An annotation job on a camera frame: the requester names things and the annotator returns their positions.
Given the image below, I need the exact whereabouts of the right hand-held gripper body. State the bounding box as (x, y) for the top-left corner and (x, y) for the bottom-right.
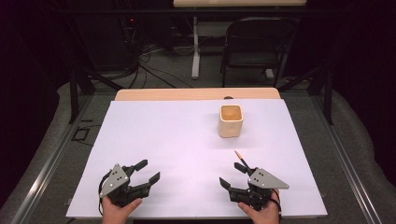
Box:
(228, 167), (290, 212)

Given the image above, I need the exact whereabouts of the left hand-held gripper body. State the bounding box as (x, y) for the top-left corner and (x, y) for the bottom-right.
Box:
(99, 163), (151, 208)

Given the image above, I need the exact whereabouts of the black pencil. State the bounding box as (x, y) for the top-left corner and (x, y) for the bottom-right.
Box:
(233, 149), (251, 171)

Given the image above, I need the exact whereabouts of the beige square pen holder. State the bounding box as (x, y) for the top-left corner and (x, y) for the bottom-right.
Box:
(218, 104), (244, 139)

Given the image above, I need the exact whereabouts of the person's left hand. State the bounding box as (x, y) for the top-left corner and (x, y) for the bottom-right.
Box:
(101, 195), (143, 224)

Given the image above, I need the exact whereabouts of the person's right hand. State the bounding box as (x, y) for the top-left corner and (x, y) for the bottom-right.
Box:
(237, 188), (281, 224)

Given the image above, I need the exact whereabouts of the white table mat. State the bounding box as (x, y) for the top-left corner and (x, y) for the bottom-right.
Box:
(65, 98), (329, 218)

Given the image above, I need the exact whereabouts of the light wooden table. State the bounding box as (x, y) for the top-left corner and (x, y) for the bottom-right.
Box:
(114, 87), (282, 102)

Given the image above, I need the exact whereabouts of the white desk leg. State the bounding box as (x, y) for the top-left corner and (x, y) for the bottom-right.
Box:
(191, 16), (201, 80)

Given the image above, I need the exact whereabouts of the black folding chair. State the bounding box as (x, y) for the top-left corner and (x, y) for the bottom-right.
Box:
(219, 17), (298, 88)

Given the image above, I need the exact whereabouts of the light desk top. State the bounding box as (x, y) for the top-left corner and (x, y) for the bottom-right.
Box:
(173, 0), (307, 7)

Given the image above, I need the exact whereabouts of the left hand-held gripper cable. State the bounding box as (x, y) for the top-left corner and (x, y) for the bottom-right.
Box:
(97, 171), (114, 217)

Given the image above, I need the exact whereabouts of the hand-held gripper cable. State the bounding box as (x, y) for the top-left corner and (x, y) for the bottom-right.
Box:
(269, 189), (283, 220)
(97, 171), (114, 217)

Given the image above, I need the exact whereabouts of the right hand-held gripper cable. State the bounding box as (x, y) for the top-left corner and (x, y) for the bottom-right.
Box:
(269, 189), (283, 220)

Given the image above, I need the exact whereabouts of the aluminium floor rail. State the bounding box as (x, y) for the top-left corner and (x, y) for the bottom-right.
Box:
(8, 92), (94, 224)
(311, 92), (375, 224)

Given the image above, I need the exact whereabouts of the black metal frame stand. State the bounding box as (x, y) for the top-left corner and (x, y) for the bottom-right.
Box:
(68, 66), (124, 125)
(278, 63), (334, 126)

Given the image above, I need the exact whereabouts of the bundle of floor cables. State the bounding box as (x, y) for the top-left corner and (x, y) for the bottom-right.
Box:
(120, 17), (194, 90)

